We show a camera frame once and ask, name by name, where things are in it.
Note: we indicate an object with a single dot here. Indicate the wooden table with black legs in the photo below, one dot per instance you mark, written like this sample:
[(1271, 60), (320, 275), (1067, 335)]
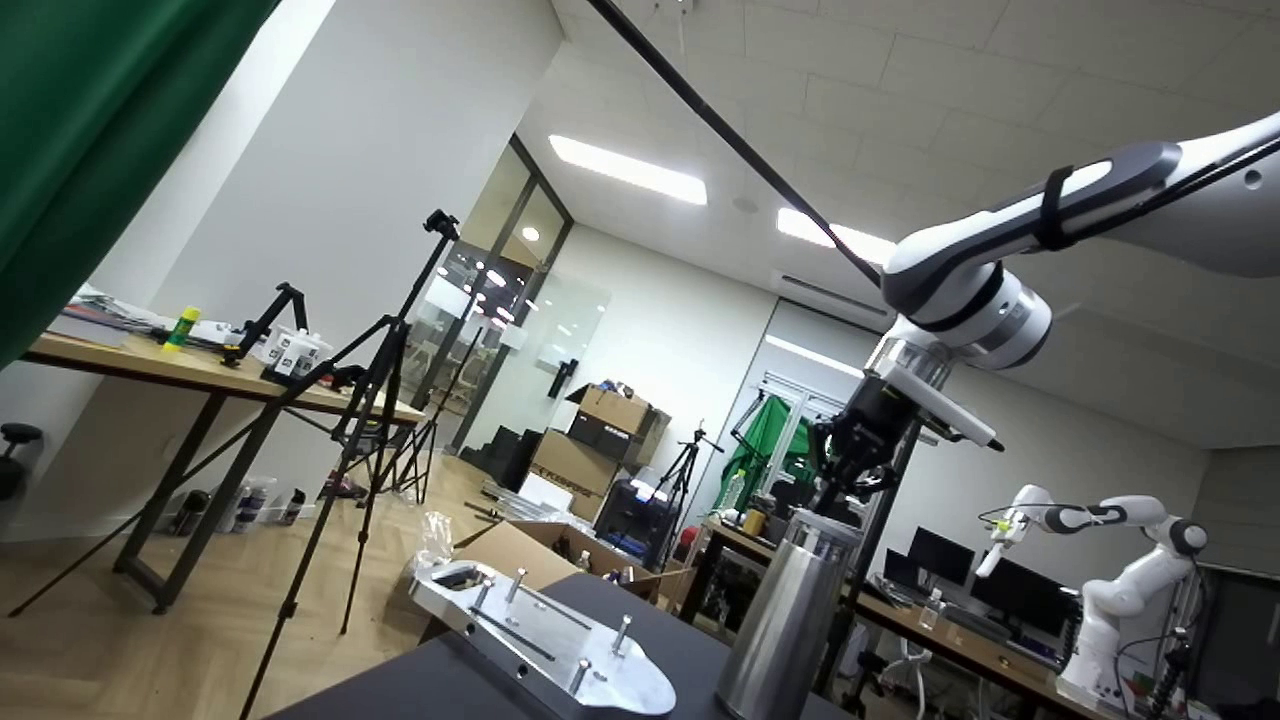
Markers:
[(144, 360)]

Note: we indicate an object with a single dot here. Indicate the large cardboard box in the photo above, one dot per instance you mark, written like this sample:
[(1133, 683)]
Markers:
[(574, 467)]

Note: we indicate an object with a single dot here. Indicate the open flat cardboard box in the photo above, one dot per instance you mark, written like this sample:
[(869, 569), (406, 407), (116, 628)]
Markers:
[(524, 550)]

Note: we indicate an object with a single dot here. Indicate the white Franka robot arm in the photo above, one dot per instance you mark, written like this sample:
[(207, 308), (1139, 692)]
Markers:
[(1067, 212)]

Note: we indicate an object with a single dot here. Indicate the black diagonal boom pole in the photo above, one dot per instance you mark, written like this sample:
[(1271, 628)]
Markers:
[(723, 127)]

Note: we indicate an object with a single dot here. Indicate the steel flask lid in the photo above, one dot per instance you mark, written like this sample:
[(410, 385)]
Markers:
[(812, 535)]

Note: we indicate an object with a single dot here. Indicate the green yellow bottle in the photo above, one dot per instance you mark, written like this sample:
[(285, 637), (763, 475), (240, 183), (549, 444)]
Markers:
[(180, 330)]

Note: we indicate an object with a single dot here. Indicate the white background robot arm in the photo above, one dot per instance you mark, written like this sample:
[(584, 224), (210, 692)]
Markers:
[(1133, 587)]

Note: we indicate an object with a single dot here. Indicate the green cloth backdrop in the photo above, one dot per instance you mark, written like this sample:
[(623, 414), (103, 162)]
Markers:
[(83, 122)]

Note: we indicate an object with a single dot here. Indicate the small black tabletop tripod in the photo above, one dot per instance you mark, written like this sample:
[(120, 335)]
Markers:
[(265, 317)]

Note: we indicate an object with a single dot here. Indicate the long wooden office desk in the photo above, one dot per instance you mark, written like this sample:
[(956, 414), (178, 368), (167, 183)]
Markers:
[(961, 642)]

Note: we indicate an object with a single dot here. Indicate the small cardboard box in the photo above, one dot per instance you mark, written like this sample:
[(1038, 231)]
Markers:
[(618, 411)]

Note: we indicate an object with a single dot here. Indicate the stainless steel flask body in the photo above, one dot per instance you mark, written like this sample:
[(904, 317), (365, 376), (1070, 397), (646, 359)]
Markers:
[(782, 625)]

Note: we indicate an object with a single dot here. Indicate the long ceiling light panel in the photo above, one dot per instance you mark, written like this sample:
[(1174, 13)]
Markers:
[(835, 239), (627, 169)]

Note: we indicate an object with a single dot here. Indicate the clear plastic cup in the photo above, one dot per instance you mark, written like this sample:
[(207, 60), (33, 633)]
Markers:
[(432, 537)]

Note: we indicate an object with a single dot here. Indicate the tall black camera tripod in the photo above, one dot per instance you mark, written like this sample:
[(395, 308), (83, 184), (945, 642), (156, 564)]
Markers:
[(382, 385)]

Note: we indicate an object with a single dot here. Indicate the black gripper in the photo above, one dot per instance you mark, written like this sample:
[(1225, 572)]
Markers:
[(869, 427)]

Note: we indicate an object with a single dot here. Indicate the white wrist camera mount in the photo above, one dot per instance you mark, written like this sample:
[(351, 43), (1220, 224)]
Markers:
[(942, 400)]

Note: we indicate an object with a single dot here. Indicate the hanging green cloth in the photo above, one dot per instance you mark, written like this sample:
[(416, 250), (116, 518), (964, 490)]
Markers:
[(759, 444), (800, 452)]

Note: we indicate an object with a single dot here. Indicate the white objects pile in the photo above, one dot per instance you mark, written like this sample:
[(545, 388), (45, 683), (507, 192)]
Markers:
[(292, 353)]

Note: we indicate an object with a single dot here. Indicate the silver metal plate with pegs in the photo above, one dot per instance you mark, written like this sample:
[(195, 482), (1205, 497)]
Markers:
[(561, 642)]

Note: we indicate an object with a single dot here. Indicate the short black background tripod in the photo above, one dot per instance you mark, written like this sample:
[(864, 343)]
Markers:
[(681, 475)]

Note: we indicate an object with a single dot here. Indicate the black computer monitor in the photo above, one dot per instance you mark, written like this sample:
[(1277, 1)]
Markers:
[(937, 556), (1022, 596)]

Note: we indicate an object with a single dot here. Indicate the black vertical stand pole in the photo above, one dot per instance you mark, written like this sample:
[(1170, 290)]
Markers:
[(875, 535)]

